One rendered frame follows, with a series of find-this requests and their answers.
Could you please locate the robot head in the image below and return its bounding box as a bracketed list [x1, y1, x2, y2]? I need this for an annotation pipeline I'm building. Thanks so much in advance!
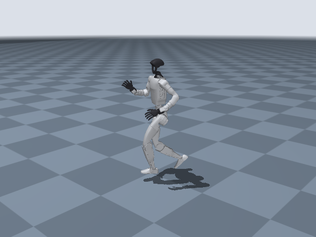
[150, 59, 164, 78]

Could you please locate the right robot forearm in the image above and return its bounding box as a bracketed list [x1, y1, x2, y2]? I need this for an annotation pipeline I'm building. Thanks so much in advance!
[132, 89, 144, 96]

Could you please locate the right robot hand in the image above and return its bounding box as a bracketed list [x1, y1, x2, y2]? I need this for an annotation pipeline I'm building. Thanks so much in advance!
[122, 80, 137, 93]

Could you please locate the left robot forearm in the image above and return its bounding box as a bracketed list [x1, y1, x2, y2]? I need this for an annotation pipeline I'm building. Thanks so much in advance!
[159, 95, 178, 112]

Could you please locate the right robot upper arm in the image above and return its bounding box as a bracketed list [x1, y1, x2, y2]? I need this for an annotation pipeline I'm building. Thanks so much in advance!
[143, 76, 151, 97]

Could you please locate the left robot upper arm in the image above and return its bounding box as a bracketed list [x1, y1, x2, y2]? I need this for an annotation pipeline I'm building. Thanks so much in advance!
[158, 79, 179, 99]

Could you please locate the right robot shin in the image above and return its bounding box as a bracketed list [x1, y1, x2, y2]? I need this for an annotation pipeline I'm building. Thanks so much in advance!
[155, 144, 182, 159]

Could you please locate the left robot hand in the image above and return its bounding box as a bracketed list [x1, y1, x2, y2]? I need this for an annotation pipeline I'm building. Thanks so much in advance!
[145, 108, 164, 120]

